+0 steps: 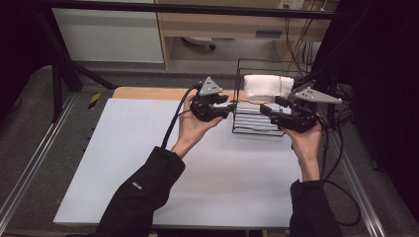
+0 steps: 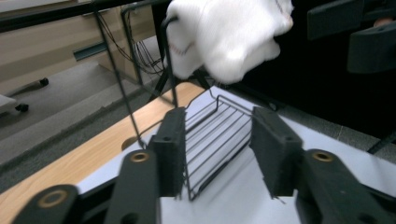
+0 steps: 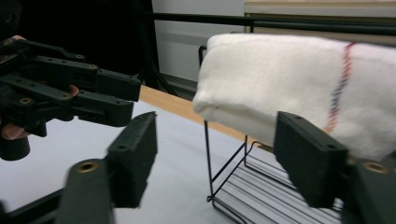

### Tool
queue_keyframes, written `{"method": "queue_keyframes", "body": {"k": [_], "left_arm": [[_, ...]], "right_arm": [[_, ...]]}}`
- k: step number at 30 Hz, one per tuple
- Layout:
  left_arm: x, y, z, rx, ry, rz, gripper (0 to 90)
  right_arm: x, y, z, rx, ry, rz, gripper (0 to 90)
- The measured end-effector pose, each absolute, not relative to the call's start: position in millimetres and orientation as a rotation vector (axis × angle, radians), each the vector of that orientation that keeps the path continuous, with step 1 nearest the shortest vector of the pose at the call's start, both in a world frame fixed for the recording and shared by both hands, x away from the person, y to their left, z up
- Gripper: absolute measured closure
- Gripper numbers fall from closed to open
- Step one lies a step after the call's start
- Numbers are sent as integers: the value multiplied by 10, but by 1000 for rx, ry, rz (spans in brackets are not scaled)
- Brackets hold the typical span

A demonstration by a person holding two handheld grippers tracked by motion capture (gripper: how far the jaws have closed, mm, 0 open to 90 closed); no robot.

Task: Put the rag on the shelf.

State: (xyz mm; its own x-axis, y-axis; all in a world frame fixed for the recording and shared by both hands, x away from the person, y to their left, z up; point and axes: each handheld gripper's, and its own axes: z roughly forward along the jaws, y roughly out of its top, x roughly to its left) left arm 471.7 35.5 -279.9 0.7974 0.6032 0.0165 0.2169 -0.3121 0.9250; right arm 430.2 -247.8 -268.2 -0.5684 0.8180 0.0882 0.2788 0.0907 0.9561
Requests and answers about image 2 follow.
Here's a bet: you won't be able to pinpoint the dark curtain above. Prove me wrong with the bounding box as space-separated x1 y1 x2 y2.
241 0 396 139

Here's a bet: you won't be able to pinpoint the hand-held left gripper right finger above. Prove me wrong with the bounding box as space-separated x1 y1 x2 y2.
249 105 304 199

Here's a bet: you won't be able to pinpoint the hanging cables under desk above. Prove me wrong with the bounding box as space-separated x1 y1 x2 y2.
100 12 166 77

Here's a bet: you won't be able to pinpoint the white foam mat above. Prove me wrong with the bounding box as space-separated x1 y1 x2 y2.
75 85 396 224

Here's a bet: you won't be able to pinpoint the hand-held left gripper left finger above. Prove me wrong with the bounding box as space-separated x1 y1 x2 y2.
147 106 188 199

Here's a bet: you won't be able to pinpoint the white cloth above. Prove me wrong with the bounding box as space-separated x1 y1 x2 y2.
163 0 295 86

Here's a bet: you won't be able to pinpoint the wooden desk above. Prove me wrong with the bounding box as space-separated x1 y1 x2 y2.
0 0 170 95

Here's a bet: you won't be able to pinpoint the black wire rack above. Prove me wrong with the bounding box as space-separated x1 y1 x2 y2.
92 0 260 203

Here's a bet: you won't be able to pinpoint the chair base with casters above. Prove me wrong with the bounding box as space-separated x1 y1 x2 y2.
0 77 50 114

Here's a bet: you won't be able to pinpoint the black metal stand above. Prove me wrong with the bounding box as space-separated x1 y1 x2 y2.
148 68 217 105

